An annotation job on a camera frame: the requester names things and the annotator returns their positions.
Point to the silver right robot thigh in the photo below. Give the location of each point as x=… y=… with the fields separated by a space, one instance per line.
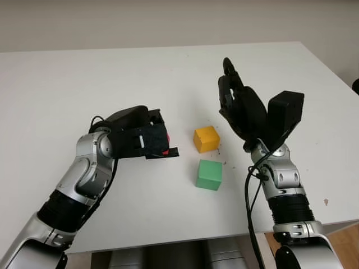
x=224 y=256

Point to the red cube block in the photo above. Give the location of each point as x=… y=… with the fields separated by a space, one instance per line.
x=168 y=140

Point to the white table frame leg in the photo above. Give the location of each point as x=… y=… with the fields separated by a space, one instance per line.
x=265 y=252

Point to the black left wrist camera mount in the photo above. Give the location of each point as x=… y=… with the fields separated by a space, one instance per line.
x=154 y=140

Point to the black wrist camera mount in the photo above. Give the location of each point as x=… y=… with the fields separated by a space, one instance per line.
x=287 y=112
x=154 y=140

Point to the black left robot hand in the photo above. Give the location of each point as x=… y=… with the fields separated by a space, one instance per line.
x=129 y=116

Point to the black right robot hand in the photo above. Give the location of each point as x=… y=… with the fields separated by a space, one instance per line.
x=246 y=112

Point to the black chair edge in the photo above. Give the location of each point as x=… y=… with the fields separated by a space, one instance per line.
x=356 y=89

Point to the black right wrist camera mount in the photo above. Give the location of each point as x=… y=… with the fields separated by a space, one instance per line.
x=287 y=112

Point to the green cube block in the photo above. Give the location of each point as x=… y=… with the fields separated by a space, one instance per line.
x=209 y=175

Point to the yellow cube block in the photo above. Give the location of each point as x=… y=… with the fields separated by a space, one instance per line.
x=206 y=138

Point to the black tape patch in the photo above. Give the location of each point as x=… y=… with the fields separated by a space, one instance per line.
x=172 y=153

